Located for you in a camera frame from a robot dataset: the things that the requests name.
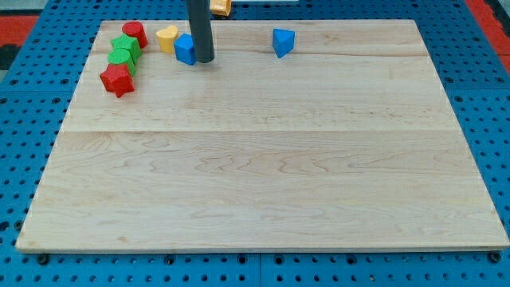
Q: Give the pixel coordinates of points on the blue triangle block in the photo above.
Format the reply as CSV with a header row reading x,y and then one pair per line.
x,y
283,41

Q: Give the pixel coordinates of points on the light wooden board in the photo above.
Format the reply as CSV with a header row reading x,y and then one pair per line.
x,y
346,144

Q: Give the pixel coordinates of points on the blue cube block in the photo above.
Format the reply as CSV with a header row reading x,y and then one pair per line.
x,y
184,49

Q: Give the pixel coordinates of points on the yellow heart block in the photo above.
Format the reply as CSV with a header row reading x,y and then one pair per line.
x,y
166,38

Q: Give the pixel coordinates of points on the yellow block at top edge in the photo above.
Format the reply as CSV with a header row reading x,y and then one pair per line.
x,y
220,7

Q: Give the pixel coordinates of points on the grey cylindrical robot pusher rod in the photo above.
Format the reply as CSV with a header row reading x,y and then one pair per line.
x,y
199,21

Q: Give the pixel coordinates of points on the red star block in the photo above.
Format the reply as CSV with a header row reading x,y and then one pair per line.
x,y
117,79

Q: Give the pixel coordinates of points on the green cylinder block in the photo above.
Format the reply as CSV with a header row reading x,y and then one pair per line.
x,y
122,56

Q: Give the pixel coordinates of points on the green star block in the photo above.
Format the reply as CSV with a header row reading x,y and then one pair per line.
x,y
128,43

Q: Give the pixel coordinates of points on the red cylinder block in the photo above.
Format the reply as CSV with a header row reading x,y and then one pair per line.
x,y
136,29

